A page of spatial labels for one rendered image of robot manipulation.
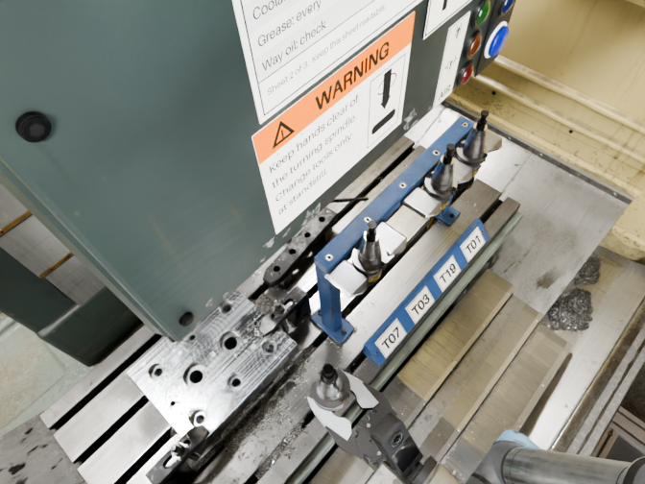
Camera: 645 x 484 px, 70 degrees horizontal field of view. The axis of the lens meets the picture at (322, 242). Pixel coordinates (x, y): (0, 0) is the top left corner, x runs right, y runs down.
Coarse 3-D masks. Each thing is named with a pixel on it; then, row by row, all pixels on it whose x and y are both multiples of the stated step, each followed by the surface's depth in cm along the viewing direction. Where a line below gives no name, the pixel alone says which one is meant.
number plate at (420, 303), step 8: (424, 288) 109; (416, 296) 108; (424, 296) 109; (408, 304) 107; (416, 304) 108; (424, 304) 109; (408, 312) 107; (416, 312) 108; (424, 312) 109; (416, 320) 108
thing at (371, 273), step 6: (354, 252) 84; (384, 252) 83; (354, 258) 83; (384, 258) 83; (354, 264) 83; (360, 264) 82; (378, 264) 82; (384, 264) 83; (360, 270) 82; (366, 270) 82; (372, 270) 82; (372, 276) 83
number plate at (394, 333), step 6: (396, 324) 105; (390, 330) 104; (396, 330) 105; (402, 330) 106; (384, 336) 103; (390, 336) 104; (396, 336) 105; (402, 336) 106; (378, 342) 103; (384, 342) 104; (390, 342) 104; (396, 342) 106; (378, 348) 103; (384, 348) 104; (390, 348) 105; (384, 354) 104
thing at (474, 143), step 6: (474, 126) 89; (486, 126) 89; (474, 132) 89; (480, 132) 89; (486, 132) 89; (468, 138) 91; (474, 138) 90; (480, 138) 90; (468, 144) 92; (474, 144) 91; (480, 144) 91; (462, 150) 95; (468, 150) 93; (474, 150) 92; (480, 150) 92; (468, 156) 94; (474, 156) 93; (480, 156) 94
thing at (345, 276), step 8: (344, 264) 83; (352, 264) 84; (328, 272) 83; (336, 272) 83; (344, 272) 83; (352, 272) 83; (360, 272) 83; (328, 280) 82; (336, 280) 82; (344, 280) 82; (352, 280) 82; (360, 280) 82; (368, 280) 82; (344, 288) 81; (352, 288) 81; (360, 288) 81; (352, 296) 80
